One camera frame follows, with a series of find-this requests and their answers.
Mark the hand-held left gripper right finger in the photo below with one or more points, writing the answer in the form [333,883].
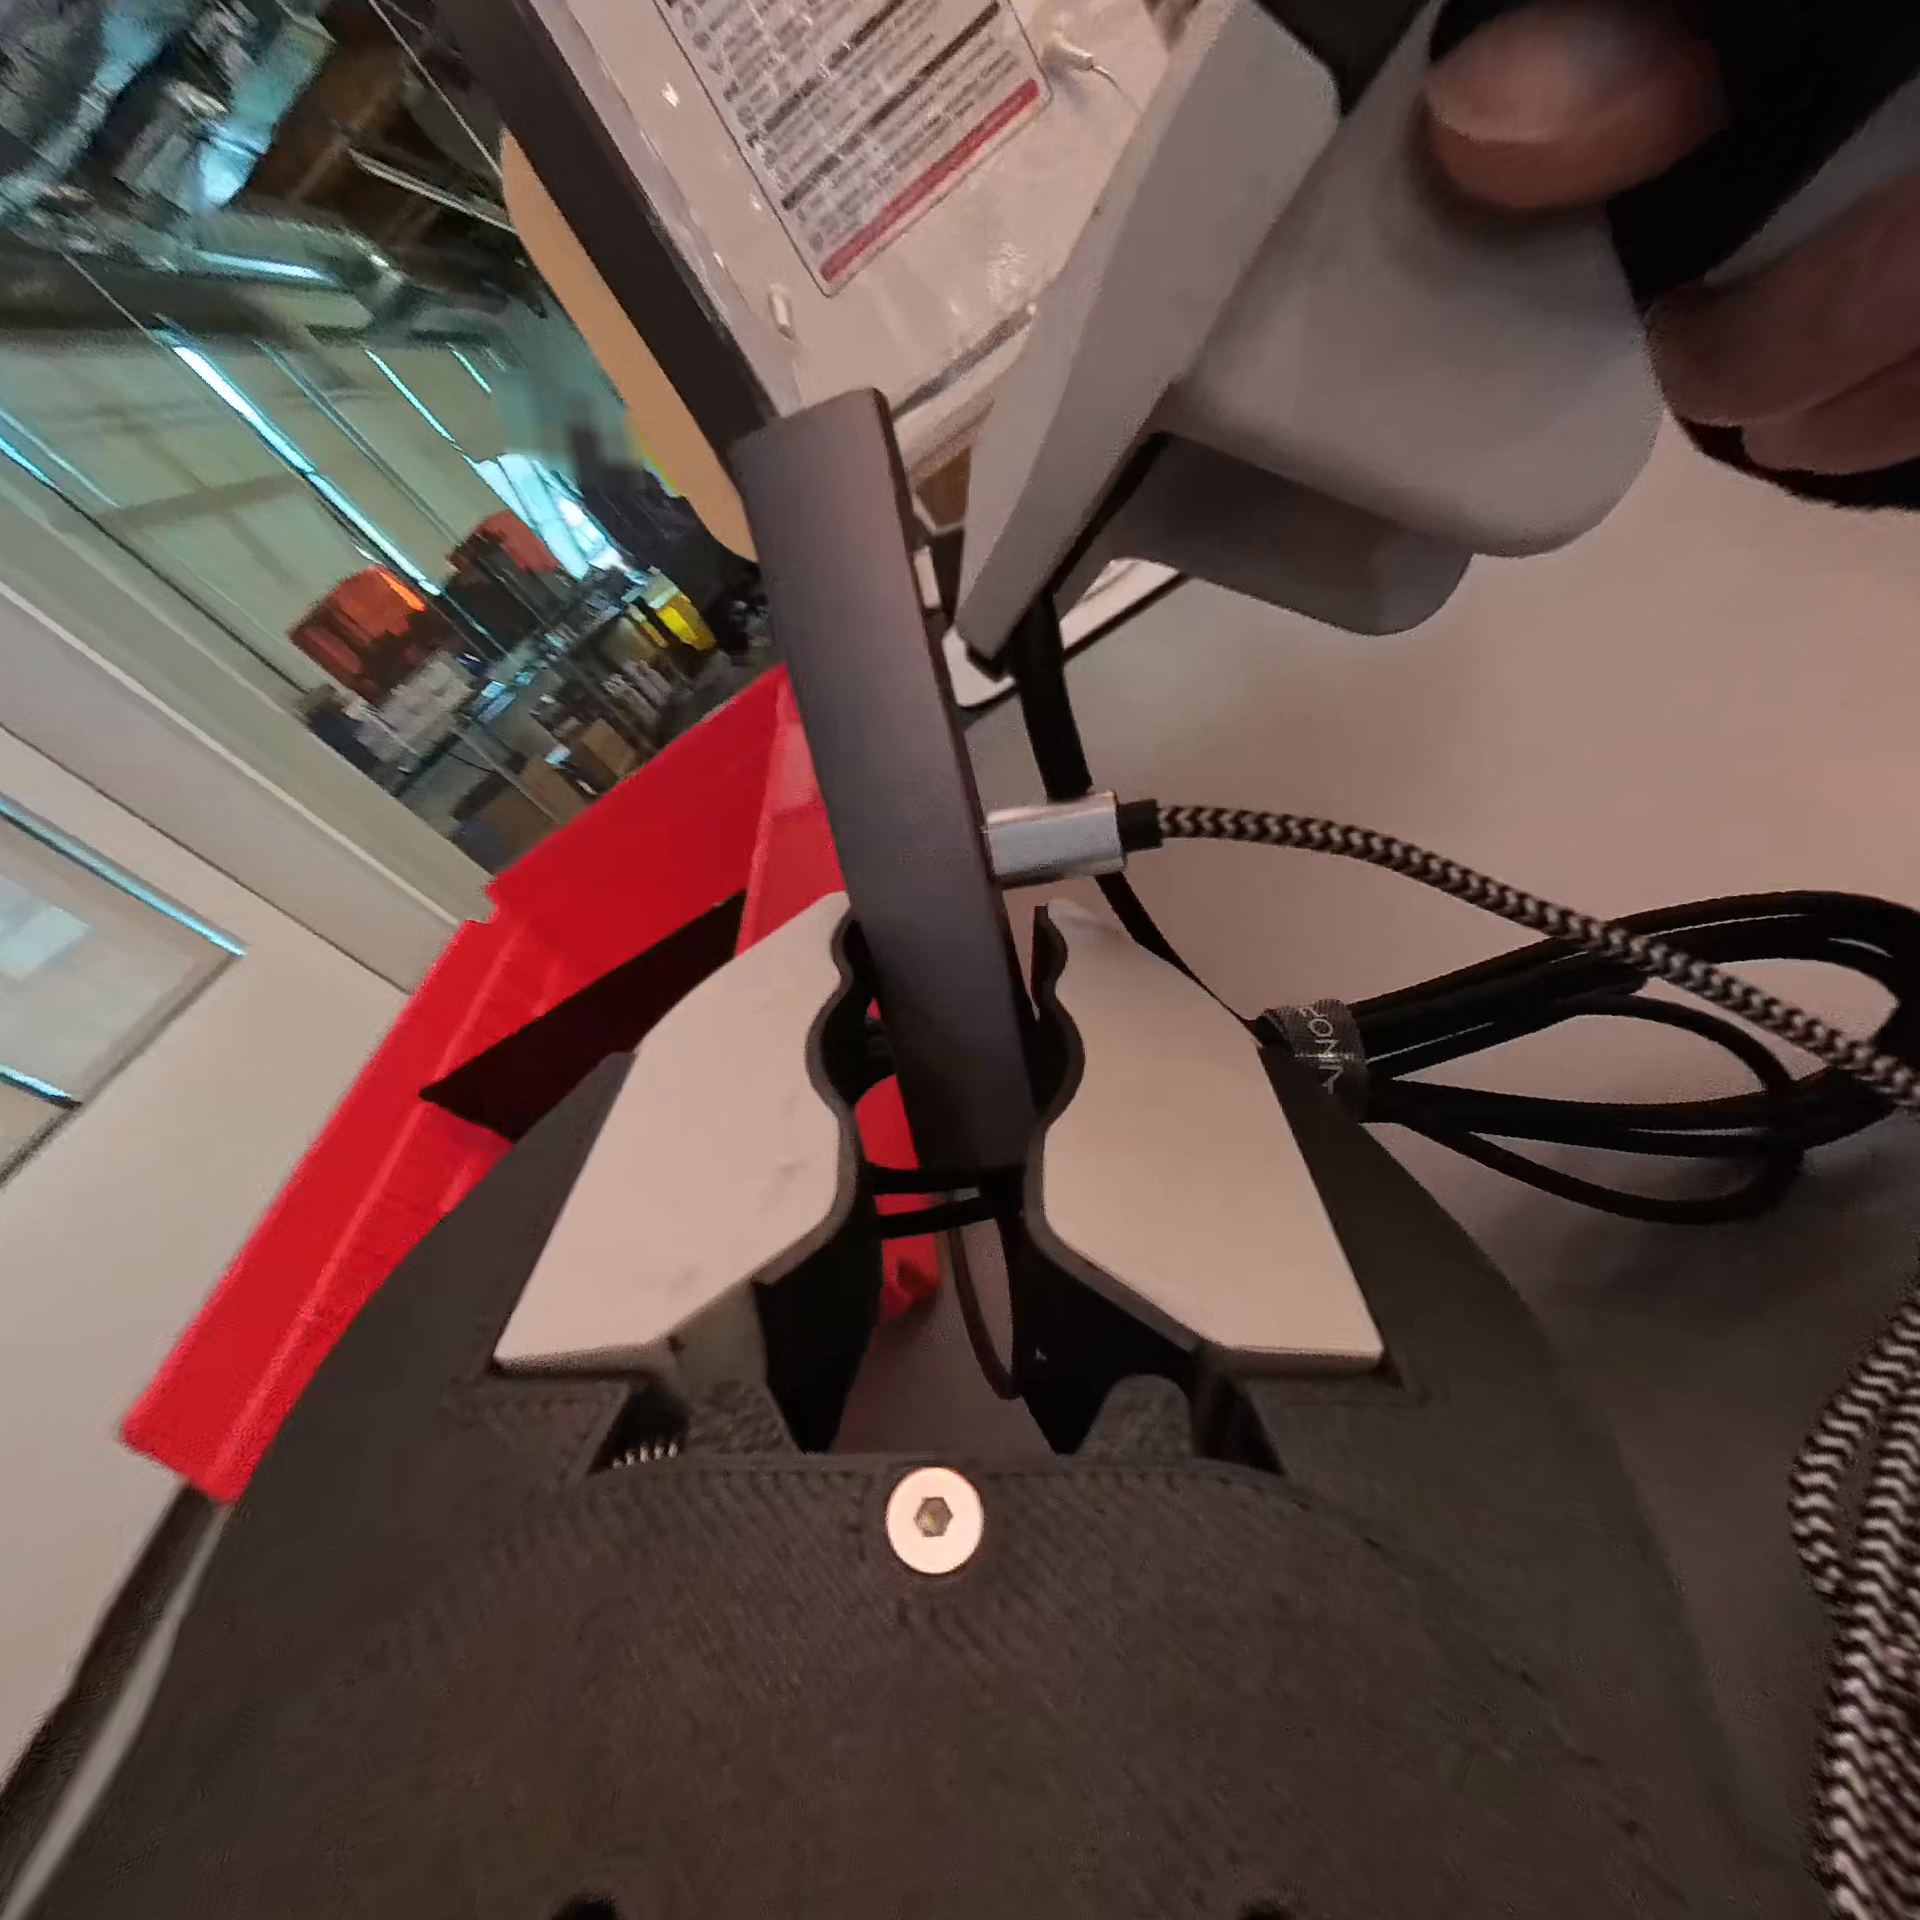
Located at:
[1184,1202]

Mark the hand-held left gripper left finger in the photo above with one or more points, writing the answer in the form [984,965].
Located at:
[704,1185]

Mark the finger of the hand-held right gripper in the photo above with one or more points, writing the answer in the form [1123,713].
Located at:
[1276,377]

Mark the person's right hand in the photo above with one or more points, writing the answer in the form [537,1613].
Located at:
[1575,106]

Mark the red plastic bin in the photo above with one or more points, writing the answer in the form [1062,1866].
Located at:
[331,1276]

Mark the instruction sheet in clear holder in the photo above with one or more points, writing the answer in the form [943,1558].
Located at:
[840,119]

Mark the storage shelves with boxes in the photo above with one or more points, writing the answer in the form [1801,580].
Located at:
[452,706]

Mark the rounded wooden sign board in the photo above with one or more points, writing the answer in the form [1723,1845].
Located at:
[683,482]

